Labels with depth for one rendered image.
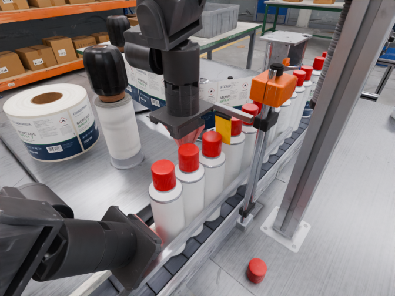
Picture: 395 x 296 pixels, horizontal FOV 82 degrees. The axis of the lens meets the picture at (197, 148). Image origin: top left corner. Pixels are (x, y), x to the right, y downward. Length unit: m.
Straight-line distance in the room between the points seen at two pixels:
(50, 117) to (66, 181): 0.16
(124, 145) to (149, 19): 0.36
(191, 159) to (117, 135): 0.28
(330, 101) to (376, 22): 0.10
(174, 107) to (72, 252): 0.24
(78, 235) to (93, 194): 0.34
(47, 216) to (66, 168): 0.48
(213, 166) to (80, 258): 0.23
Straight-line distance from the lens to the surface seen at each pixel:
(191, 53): 0.34
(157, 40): 0.32
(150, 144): 0.71
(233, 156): 0.46
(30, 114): 0.69
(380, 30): 0.34
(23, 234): 0.22
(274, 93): 0.29
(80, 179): 0.66
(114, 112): 0.55
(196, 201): 0.40
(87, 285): 0.45
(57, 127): 0.69
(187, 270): 0.46
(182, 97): 0.36
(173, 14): 0.30
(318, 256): 0.58
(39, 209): 0.25
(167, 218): 0.37
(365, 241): 0.65
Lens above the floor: 1.30
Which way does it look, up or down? 38 degrees down
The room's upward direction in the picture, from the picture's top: straight up
